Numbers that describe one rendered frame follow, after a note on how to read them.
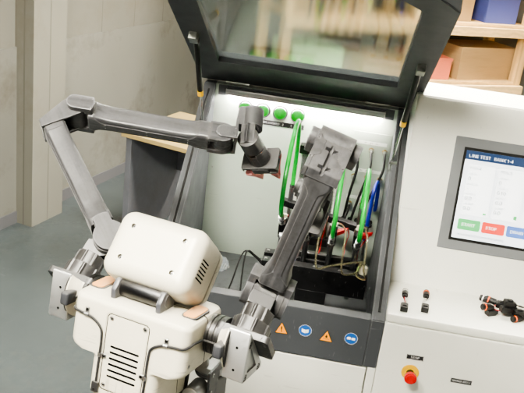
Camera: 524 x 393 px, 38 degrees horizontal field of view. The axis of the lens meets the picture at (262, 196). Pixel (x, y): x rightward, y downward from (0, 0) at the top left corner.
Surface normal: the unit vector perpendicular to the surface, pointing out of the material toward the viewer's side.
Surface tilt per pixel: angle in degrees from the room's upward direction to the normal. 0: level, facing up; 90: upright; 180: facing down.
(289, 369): 90
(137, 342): 82
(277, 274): 103
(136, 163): 90
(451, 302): 0
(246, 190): 90
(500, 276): 76
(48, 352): 0
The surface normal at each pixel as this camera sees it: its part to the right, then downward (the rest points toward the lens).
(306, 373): -0.15, 0.34
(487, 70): 0.47, 0.37
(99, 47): 0.91, 0.25
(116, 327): -0.37, 0.15
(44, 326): 0.11, -0.93
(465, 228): -0.11, 0.11
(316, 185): -0.29, 0.52
